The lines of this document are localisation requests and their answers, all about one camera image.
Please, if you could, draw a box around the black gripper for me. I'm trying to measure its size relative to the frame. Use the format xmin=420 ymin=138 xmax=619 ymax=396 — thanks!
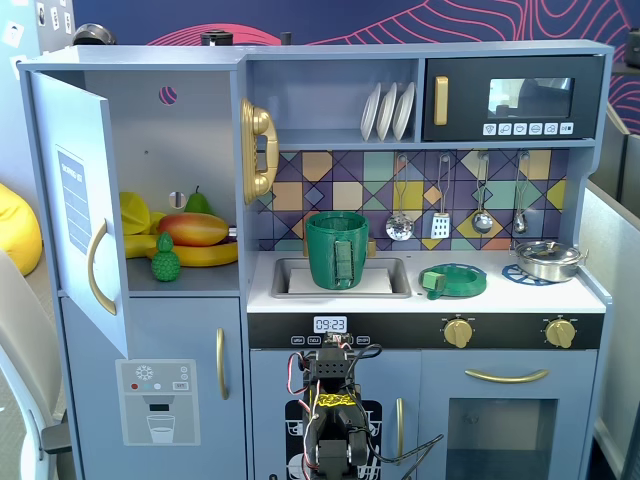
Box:
xmin=323 ymin=331 xmax=355 ymax=351

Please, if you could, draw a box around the green toy pineapple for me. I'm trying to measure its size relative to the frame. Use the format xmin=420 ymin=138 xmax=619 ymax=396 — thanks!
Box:
xmin=151 ymin=231 xmax=182 ymax=283

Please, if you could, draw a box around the blue cabinet door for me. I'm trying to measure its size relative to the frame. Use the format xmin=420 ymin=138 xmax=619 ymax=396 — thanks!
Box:
xmin=28 ymin=69 xmax=131 ymax=360

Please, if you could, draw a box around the digital clock display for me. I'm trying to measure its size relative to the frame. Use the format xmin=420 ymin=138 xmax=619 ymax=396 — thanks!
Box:
xmin=313 ymin=315 xmax=348 ymax=334

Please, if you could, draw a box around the black control panel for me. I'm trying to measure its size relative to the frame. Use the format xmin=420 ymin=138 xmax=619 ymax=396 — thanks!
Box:
xmin=248 ymin=313 xmax=605 ymax=350

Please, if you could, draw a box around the blue dishwasher door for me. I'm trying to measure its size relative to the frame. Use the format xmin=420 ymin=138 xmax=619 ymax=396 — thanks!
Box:
xmin=249 ymin=349 xmax=422 ymax=480

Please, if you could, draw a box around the grey toy sink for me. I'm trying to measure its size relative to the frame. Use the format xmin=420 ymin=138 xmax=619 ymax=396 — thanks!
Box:
xmin=271 ymin=257 xmax=412 ymax=300

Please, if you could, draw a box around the black dishwasher sticker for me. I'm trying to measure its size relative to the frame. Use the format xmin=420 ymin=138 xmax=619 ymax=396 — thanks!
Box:
xmin=284 ymin=398 xmax=384 ymax=480

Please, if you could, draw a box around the blue oven door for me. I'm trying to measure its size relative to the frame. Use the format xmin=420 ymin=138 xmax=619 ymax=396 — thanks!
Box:
xmin=420 ymin=349 xmax=599 ymax=480

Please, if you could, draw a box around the gold stove knob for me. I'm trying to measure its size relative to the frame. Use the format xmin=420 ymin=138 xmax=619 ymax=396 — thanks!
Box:
xmin=544 ymin=318 xmax=576 ymax=349
xmin=443 ymin=318 xmax=474 ymax=349

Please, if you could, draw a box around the steel slotted skimmer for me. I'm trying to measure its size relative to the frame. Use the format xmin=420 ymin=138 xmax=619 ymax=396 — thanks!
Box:
xmin=384 ymin=154 xmax=416 ymax=242

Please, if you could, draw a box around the green printed lid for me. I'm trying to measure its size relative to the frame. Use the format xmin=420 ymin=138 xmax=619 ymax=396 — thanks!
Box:
xmin=418 ymin=263 xmax=488 ymax=301

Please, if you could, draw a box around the steel slotted spatula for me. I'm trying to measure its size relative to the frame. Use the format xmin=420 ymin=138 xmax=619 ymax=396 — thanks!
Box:
xmin=430 ymin=154 xmax=451 ymax=240

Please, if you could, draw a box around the yellow toy banana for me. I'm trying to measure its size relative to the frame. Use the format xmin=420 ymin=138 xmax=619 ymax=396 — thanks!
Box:
xmin=145 ymin=242 xmax=239 ymax=268

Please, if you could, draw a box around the blue fridge door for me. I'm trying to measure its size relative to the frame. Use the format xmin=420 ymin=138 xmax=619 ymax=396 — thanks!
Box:
xmin=59 ymin=294 xmax=249 ymax=480

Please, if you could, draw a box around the red yellow toy mango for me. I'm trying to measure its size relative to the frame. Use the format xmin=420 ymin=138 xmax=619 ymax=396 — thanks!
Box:
xmin=158 ymin=212 xmax=231 ymax=247

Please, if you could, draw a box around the blue round trivet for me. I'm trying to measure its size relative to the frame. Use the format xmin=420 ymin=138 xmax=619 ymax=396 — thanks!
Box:
xmin=501 ymin=263 xmax=566 ymax=287

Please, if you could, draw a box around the steel ladle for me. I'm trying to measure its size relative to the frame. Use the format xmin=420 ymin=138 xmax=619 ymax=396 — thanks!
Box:
xmin=471 ymin=152 xmax=494 ymax=235

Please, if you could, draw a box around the ice dispenser sticker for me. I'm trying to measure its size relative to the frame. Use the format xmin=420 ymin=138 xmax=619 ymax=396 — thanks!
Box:
xmin=115 ymin=358 xmax=201 ymax=447

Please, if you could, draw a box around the green toy pear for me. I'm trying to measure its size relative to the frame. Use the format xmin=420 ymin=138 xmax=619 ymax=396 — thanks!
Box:
xmin=183 ymin=185 xmax=212 ymax=216

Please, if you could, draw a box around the steel spoon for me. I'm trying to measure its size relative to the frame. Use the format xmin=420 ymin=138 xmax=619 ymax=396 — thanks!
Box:
xmin=513 ymin=152 xmax=530 ymax=235

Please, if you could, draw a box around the steel toy pot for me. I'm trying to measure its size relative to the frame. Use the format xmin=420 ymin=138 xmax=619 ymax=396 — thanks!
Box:
xmin=509 ymin=238 xmax=590 ymax=284

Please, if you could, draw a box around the steel pot lid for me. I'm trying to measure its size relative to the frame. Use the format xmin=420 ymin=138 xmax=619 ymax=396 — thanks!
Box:
xmin=514 ymin=239 xmax=581 ymax=261

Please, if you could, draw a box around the white toy plate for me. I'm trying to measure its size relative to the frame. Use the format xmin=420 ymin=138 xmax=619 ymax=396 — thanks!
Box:
xmin=375 ymin=82 xmax=400 ymax=142
xmin=360 ymin=82 xmax=384 ymax=142
xmin=391 ymin=81 xmax=416 ymax=141

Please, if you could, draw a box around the gold toy telephone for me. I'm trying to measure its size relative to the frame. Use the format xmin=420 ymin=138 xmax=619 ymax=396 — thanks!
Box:
xmin=239 ymin=97 xmax=280 ymax=206

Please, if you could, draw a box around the white desk partition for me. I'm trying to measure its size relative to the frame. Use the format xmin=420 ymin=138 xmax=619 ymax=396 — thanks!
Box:
xmin=582 ymin=179 xmax=640 ymax=451

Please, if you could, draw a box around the blue toy kitchen unit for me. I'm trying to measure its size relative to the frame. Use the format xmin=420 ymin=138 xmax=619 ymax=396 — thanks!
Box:
xmin=17 ymin=39 xmax=615 ymax=480

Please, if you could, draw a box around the shopping list sticker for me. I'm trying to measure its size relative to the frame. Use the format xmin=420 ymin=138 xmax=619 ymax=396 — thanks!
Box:
xmin=53 ymin=144 xmax=91 ymax=256

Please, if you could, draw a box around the white office chair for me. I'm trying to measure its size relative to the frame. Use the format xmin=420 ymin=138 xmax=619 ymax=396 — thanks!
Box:
xmin=0 ymin=247 xmax=71 ymax=480

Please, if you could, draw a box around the black cylindrical device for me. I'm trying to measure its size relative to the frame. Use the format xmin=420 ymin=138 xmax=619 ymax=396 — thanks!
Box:
xmin=200 ymin=29 xmax=235 ymax=47

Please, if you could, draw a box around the yellow bean bag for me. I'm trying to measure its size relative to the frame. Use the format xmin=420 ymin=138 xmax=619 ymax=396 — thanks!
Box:
xmin=0 ymin=182 xmax=44 ymax=277

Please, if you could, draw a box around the black microwave door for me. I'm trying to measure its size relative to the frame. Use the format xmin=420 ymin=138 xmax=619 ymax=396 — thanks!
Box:
xmin=422 ymin=55 xmax=606 ymax=142

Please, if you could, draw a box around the round black device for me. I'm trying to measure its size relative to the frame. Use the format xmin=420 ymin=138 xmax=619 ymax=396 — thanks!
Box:
xmin=72 ymin=22 xmax=117 ymax=47

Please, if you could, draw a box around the black cable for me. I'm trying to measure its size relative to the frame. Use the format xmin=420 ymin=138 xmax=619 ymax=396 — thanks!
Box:
xmin=349 ymin=342 xmax=445 ymax=480

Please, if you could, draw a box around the gold dishwasher handle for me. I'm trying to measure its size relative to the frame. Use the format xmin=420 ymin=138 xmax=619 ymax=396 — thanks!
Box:
xmin=395 ymin=397 xmax=405 ymax=466

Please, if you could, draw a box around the straight gold fridge handle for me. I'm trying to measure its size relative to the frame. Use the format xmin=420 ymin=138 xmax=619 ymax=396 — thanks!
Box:
xmin=215 ymin=327 xmax=230 ymax=401

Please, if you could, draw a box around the gold oven handle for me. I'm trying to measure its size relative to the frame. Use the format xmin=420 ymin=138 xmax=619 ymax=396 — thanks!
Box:
xmin=464 ymin=368 xmax=550 ymax=385

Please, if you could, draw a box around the curved gold door handle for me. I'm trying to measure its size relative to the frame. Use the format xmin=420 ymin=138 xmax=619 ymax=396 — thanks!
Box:
xmin=87 ymin=218 xmax=118 ymax=316

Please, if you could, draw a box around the gold microwave handle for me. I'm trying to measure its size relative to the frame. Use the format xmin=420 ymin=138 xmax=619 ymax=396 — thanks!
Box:
xmin=433 ymin=75 xmax=450 ymax=126

